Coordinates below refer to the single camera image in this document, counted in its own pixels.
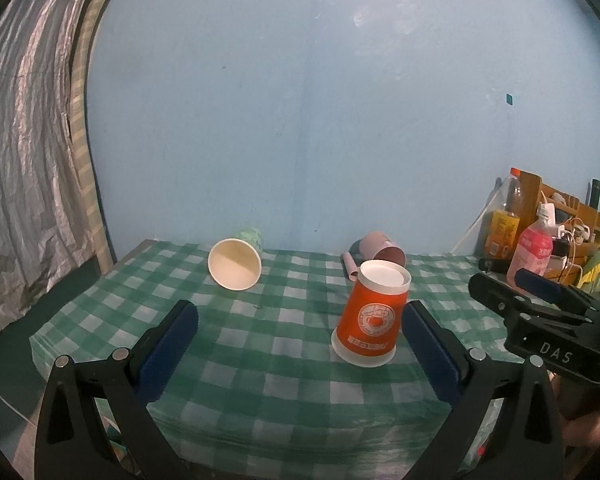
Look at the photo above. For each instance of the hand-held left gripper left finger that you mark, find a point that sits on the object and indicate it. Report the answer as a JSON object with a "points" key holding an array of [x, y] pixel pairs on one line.
{"points": [[167, 355]]}

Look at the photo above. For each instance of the yellow label bottle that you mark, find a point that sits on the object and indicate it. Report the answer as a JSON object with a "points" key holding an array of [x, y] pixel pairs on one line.
{"points": [[502, 230]]}

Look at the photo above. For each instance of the person's right hand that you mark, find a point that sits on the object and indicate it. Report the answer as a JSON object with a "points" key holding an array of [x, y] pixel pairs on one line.
{"points": [[594, 430]]}

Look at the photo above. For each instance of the wooden rack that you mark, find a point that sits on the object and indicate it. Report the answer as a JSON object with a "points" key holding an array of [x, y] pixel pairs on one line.
{"points": [[587, 222]]}

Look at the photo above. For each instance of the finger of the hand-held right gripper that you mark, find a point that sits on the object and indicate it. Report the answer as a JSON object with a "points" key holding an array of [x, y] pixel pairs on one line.
{"points": [[534, 280], [489, 287]]}

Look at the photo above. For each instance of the green checked tablecloth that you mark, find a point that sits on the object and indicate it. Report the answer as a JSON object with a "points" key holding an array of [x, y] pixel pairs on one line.
{"points": [[280, 350]]}

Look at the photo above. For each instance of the checked curtain strip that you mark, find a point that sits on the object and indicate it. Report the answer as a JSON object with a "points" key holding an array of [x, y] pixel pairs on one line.
{"points": [[82, 125]]}

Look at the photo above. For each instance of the green paper cup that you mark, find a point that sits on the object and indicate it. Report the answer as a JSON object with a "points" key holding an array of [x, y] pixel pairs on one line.
{"points": [[235, 265]]}

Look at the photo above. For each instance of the pink plastic cup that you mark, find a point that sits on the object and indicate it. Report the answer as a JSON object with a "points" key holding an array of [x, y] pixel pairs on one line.
{"points": [[379, 247]]}

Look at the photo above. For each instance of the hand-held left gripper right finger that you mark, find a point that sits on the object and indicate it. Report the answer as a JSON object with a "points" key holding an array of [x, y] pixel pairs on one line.
{"points": [[429, 355]]}

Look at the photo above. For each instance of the yellow cloth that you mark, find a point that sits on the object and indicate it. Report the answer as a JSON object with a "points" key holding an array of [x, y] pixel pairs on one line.
{"points": [[599, 262]]}

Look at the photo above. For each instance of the orange paper cup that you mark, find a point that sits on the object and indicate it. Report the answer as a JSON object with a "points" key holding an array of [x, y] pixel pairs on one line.
{"points": [[372, 320]]}

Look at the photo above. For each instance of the silver curtain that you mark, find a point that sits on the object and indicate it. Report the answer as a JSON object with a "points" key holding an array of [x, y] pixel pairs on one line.
{"points": [[25, 160]]}

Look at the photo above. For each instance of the pink label bottle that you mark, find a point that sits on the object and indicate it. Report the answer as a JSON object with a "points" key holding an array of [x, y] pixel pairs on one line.
{"points": [[529, 250]]}

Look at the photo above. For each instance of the white charger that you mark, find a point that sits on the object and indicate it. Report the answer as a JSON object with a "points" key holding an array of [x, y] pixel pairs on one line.
{"points": [[547, 211]]}

